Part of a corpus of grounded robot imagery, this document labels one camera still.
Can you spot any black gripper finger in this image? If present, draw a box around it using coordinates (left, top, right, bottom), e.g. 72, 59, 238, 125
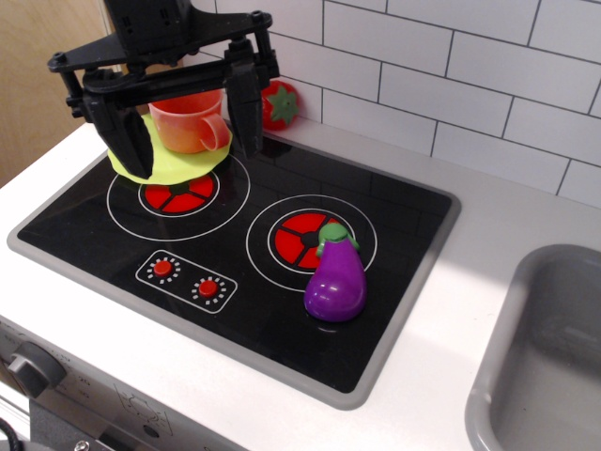
224, 41, 262, 159
84, 94, 154, 179

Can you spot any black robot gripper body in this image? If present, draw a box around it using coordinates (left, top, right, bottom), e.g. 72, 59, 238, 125
48, 1, 280, 121

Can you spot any orange plastic cup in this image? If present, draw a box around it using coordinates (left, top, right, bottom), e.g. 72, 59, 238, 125
149, 90, 231, 154

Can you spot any lime green plate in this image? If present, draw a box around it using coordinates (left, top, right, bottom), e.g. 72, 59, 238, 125
107, 114, 233, 185

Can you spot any red toy tomato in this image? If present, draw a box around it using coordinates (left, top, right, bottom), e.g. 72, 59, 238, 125
261, 80, 300, 131

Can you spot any wooden side panel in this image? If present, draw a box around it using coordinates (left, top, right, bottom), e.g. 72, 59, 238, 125
1, 1, 112, 185

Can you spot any black toy stovetop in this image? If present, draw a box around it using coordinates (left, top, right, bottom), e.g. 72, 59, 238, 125
8, 137, 460, 410

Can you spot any purple toy eggplant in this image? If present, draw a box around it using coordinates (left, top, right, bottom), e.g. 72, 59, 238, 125
303, 223, 367, 322

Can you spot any grey oven knob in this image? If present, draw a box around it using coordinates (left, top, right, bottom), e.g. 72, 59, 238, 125
8, 342, 67, 398

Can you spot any grey oven front panel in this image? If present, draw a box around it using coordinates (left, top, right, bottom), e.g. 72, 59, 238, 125
1, 320, 238, 450

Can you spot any grey sink basin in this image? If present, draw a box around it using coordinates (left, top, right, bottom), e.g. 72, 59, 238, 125
465, 244, 600, 450

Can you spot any black cable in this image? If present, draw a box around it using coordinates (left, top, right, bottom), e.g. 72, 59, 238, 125
0, 416, 30, 451

